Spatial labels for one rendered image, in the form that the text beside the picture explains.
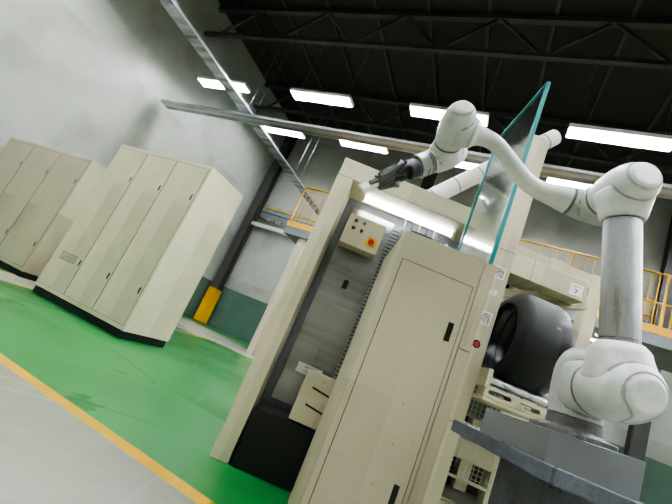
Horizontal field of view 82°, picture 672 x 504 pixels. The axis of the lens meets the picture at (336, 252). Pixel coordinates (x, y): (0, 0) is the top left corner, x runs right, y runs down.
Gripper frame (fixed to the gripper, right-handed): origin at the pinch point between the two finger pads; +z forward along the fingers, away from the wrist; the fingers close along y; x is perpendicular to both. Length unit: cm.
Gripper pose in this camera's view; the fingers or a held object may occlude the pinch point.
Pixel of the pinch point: (368, 185)
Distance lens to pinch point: 141.7
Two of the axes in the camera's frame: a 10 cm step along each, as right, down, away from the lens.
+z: -8.9, 3.8, -2.6
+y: -0.2, 5.3, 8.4
